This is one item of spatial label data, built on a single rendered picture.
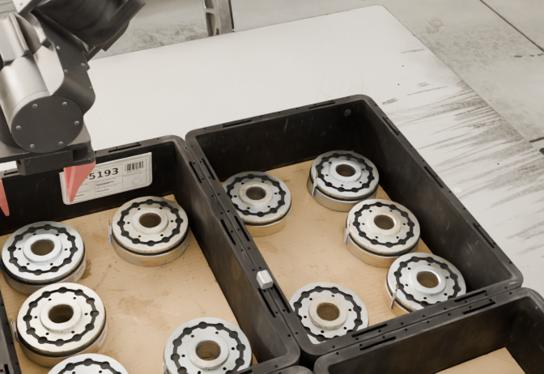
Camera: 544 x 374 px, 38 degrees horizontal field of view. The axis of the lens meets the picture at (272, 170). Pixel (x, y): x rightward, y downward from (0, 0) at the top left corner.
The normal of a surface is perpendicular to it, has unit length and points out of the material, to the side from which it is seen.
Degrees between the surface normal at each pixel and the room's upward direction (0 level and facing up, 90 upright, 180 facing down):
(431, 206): 90
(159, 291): 0
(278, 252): 0
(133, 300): 0
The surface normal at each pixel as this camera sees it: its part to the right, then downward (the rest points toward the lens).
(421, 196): -0.91, 0.22
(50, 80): -0.54, -0.39
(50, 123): 0.43, 0.64
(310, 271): 0.08, -0.74
